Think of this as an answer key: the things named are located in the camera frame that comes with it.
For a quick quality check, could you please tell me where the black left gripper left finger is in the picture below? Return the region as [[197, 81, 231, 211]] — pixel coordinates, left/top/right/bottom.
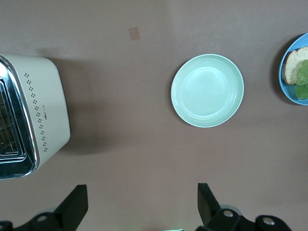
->
[[0, 184, 89, 231]]

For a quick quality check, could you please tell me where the cream two-slot toaster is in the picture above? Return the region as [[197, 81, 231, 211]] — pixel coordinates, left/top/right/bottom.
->
[[0, 53, 71, 180]]

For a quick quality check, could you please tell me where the toasted bread slice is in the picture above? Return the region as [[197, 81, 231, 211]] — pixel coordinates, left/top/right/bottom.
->
[[282, 46, 308, 86]]

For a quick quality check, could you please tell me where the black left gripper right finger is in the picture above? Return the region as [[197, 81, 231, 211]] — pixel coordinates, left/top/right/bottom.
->
[[196, 183, 293, 231]]

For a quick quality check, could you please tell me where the light green round plate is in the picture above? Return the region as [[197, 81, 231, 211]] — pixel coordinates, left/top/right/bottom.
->
[[170, 53, 245, 128]]

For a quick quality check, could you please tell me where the brown tape patch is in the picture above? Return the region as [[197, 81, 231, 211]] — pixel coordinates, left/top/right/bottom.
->
[[128, 26, 141, 41]]

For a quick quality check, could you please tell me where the green lettuce leaf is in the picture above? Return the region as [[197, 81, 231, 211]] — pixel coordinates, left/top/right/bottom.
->
[[294, 59, 308, 101]]

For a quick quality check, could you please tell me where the blue round plate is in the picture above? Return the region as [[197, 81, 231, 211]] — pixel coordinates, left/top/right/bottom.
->
[[278, 32, 308, 106]]

